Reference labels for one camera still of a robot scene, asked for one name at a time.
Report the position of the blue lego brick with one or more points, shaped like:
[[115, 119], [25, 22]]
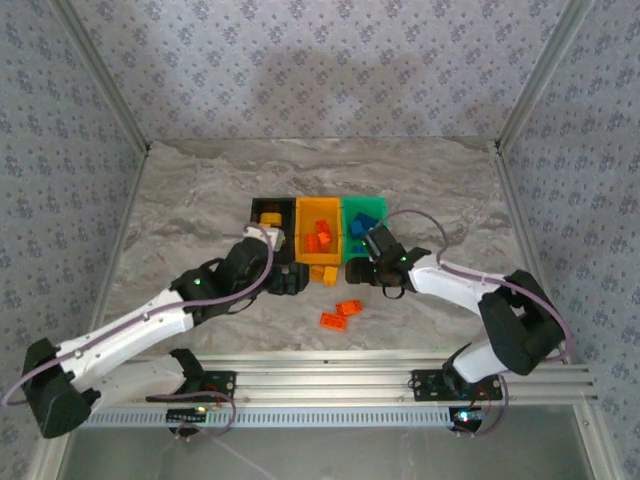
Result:
[[358, 249], [358, 229], [367, 221]]

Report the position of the orange lego brick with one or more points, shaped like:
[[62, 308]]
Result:
[[349, 307], [313, 242], [333, 321], [325, 240], [322, 226]]

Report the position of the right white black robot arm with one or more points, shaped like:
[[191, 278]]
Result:
[[510, 325]]

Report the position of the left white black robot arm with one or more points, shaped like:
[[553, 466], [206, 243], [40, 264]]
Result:
[[55, 405]]

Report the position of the orange-yellow plastic bin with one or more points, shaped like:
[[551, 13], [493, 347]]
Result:
[[305, 257]]

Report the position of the black plastic bin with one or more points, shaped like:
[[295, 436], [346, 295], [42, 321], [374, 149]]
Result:
[[256, 210]]

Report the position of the green plastic bin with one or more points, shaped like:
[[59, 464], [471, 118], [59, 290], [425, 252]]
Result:
[[370, 204]]

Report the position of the right small circuit board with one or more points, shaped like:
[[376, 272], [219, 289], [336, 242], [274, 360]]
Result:
[[467, 416]]

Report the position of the small circuit board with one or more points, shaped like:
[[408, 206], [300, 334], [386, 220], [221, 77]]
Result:
[[185, 415], [467, 416]]

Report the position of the left small circuit board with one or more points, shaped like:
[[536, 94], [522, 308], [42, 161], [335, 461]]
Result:
[[185, 415]]

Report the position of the wide aluminium base rail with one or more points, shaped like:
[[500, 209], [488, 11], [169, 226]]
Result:
[[325, 380]]

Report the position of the aluminium side rail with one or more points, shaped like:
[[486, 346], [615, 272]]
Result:
[[521, 225], [117, 250]]

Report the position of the aluminium corner post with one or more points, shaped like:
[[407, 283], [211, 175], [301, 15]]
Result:
[[102, 75], [542, 75]]

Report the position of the aluminium frame leg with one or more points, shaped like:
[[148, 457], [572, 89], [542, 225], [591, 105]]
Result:
[[597, 445], [47, 460]]

